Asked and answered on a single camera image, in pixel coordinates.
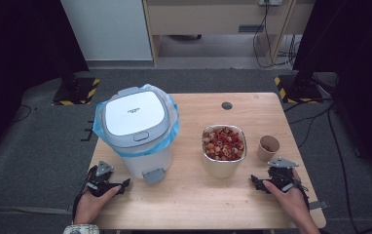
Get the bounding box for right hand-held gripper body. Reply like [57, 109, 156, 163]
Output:
[267, 157, 302, 193]

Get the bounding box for person's right hand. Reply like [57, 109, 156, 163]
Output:
[262, 169, 311, 222]

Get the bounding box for wall power socket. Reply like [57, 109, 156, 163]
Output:
[259, 0, 284, 7]

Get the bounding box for white pedal trash can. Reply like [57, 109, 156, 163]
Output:
[100, 86, 180, 186]

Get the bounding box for dark curtain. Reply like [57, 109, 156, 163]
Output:
[292, 0, 372, 183]
[0, 0, 90, 164]

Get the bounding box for person's left hand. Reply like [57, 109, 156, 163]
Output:
[73, 184, 123, 225]

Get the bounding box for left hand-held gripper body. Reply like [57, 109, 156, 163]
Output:
[85, 160, 121, 198]

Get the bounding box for striped stand base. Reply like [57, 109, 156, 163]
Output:
[274, 73, 325, 105]
[52, 77, 101, 106]

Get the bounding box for black floor cables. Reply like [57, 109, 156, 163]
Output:
[283, 97, 372, 234]

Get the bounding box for mixed pasta and red food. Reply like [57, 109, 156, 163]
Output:
[203, 127, 245, 161]

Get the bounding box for grey tape strip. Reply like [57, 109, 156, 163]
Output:
[308, 200, 331, 211]

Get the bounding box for black strap of left gripper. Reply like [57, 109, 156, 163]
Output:
[71, 181, 92, 222]

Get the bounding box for black cables by cabinet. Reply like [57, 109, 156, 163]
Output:
[251, 0, 303, 70]

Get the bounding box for brown paper cup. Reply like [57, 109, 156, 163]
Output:
[256, 135, 281, 163]

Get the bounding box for blue trash bag liner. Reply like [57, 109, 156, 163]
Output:
[92, 83, 181, 159]

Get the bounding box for metal food container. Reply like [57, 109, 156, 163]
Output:
[202, 124, 248, 179]

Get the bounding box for thin black floor cable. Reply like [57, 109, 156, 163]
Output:
[11, 103, 38, 124]

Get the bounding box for black strap of right gripper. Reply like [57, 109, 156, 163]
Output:
[298, 182, 312, 212]

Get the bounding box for black strap of gripper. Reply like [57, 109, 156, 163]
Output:
[298, 182, 312, 212]
[71, 181, 92, 222]

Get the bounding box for beige wooden cabinet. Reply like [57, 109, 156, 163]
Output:
[142, 0, 316, 68]

